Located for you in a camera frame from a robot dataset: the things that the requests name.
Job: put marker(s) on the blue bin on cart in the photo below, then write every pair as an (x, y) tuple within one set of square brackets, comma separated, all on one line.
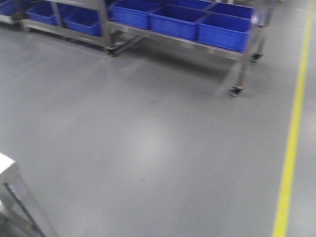
[(226, 26), (134, 13), (176, 21)]

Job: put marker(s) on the low steel rack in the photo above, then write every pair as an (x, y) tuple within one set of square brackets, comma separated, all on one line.
[(82, 20)]

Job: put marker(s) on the steel cart with wheels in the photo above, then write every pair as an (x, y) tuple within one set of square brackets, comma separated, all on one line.
[(259, 22)]

